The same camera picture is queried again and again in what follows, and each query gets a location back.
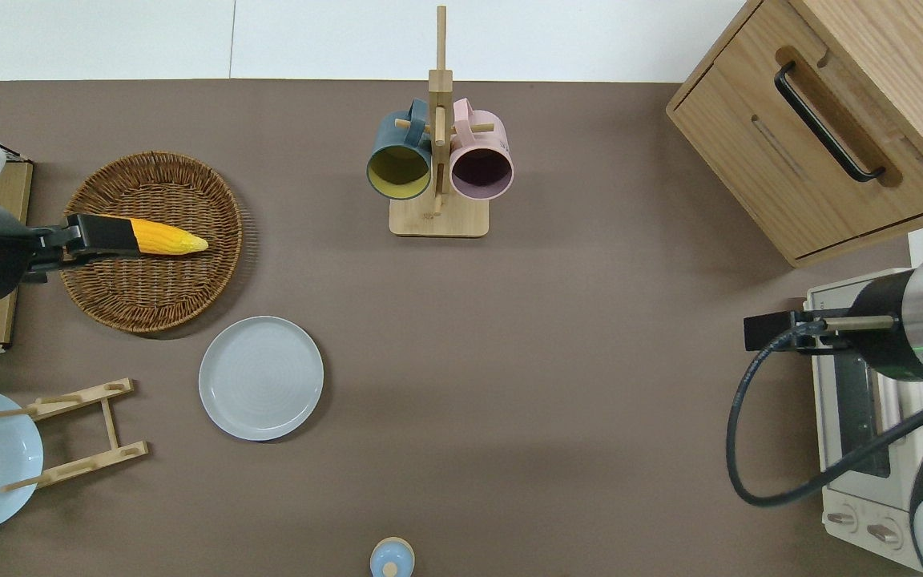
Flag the wooden drawer cabinet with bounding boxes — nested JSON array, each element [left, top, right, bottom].
[[666, 0, 923, 269]]

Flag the wooden plate rack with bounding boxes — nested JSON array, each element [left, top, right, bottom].
[[0, 378, 150, 492]]

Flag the wooden mug tree stand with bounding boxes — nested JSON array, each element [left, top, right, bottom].
[[389, 6, 490, 238]]

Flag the white toaster oven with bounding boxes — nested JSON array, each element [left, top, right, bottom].
[[802, 268, 923, 575]]

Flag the brown table mat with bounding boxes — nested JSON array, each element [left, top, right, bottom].
[[0, 78, 923, 577]]

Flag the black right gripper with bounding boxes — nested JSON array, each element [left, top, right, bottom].
[[744, 309, 859, 357]]

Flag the dark teal mug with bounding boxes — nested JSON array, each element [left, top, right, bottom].
[[366, 98, 435, 201]]

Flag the black cabinet drawer handle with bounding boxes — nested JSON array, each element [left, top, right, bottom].
[[774, 62, 887, 184]]

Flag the white oven door handle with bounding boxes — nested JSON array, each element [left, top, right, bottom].
[[875, 370, 913, 467]]

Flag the gray round plate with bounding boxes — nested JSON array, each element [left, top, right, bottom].
[[198, 316, 324, 442]]

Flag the yellow corn cob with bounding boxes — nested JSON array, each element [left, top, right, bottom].
[[129, 218, 209, 256]]

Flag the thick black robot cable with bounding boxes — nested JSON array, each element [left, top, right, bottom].
[[725, 323, 923, 508]]

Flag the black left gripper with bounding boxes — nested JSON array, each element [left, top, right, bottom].
[[25, 213, 143, 283]]

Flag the pink mug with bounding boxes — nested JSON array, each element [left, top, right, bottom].
[[449, 98, 515, 201]]

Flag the brown wicker basket tray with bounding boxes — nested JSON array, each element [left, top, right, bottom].
[[59, 151, 244, 334]]

